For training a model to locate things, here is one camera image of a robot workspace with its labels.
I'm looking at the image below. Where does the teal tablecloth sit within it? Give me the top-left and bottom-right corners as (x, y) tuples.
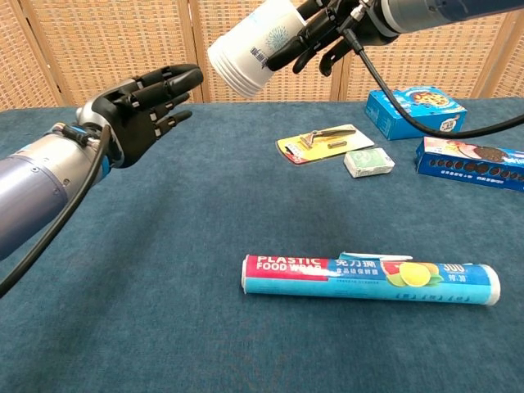
(0, 97), (524, 393)

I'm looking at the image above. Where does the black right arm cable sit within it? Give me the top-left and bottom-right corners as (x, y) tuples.
(341, 26), (524, 139)

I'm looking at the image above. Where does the small green soap box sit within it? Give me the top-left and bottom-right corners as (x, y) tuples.
(342, 147), (396, 180)

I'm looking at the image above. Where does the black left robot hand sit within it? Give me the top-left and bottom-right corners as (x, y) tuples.
(88, 63), (205, 169)

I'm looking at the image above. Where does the razor on yellow card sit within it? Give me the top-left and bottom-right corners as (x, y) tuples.
(276, 124), (376, 165)

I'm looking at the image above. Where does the plastic food wrap roll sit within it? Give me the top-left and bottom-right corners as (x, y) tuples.
(240, 250), (502, 307)

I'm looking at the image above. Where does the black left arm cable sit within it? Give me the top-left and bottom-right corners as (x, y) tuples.
(0, 122), (112, 299)

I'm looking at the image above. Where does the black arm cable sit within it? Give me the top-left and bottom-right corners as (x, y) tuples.
(341, 26), (524, 139)
(0, 122), (112, 299)

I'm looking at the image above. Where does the white floral paper cup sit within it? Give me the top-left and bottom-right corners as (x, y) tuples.
(211, 43), (272, 91)
(213, 0), (307, 88)
(210, 45), (269, 93)
(209, 47), (267, 96)
(207, 49), (265, 98)

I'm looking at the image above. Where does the blue sandwich cookie box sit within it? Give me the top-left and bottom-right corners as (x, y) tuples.
(415, 136), (524, 193)

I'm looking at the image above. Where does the woven rattan screen panel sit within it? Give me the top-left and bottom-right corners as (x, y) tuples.
(490, 0), (524, 99)
(0, 0), (66, 112)
(18, 0), (205, 108)
(187, 0), (353, 104)
(338, 0), (521, 102)

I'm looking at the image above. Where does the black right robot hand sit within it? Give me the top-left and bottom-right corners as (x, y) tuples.
(265, 0), (394, 77)

